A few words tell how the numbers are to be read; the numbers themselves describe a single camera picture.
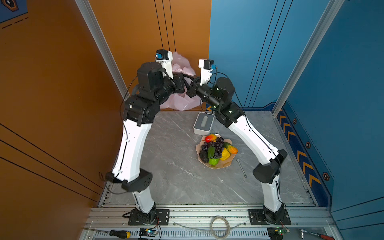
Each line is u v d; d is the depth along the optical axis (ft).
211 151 2.75
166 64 1.59
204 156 2.84
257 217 2.38
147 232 2.32
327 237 2.24
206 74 1.73
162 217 2.41
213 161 2.83
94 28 2.48
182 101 2.24
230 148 2.91
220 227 2.33
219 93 1.61
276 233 2.29
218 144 2.84
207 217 2.48
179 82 1.61
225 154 2.89
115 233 2.24
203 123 3.48
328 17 2.38
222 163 2.91
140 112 1.26
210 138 3.11
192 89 1.88
